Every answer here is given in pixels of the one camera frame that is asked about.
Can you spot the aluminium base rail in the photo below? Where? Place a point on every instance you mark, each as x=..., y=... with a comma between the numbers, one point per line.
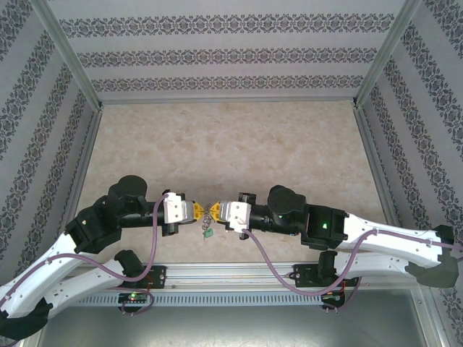
x=231, y=276

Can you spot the aluminium frame corner post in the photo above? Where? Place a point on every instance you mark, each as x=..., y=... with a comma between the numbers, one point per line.
x=65, y=54
x=388, y=54

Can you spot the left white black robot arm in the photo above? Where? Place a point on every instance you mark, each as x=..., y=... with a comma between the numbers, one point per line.
x=36, y=274

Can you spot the long aluminium frame beam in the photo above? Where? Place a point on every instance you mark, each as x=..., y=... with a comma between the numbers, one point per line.
x=228, y=101

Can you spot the silver key with green tag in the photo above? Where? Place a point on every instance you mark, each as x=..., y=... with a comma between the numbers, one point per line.
x=208, y=235

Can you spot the small circuit board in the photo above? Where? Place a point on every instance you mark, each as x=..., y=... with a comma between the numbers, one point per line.
x=134, y=298
x=332, y=296

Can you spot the grey metal base sheet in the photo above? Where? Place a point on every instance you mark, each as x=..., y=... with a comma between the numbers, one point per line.
x=231, y=329

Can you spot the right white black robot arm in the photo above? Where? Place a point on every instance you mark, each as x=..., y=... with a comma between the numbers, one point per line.
x=390, y=235

